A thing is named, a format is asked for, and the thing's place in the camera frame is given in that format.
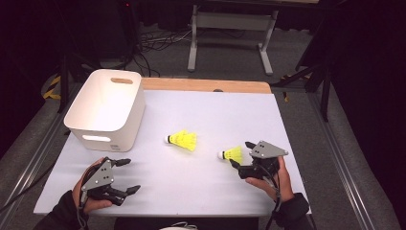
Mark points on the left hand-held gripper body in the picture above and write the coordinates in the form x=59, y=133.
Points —
x=100, y=177

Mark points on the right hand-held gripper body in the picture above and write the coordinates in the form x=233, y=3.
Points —
x=266, y=150

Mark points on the white plastic bin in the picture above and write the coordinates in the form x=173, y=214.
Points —
x=105, y=105

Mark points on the person's left hand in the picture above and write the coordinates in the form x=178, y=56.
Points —
x=76, y=191

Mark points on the person's right hand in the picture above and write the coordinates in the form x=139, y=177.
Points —
x=282, y=185

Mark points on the white round object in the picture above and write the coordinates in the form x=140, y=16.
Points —
x=178, y=227

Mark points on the wooden table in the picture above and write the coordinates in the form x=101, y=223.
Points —
x=207, y=85

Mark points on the black tripod stand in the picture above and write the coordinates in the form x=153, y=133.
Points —
x=64, y=83
x=325, y=96

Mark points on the yellow black striped tape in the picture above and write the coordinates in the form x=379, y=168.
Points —
x=51, y=92

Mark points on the aluminium floor rail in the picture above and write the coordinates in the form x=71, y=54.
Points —
x=344, y=172
x=32, y=159

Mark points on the grey metal table frame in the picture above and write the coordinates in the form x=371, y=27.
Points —
x=233, y=20

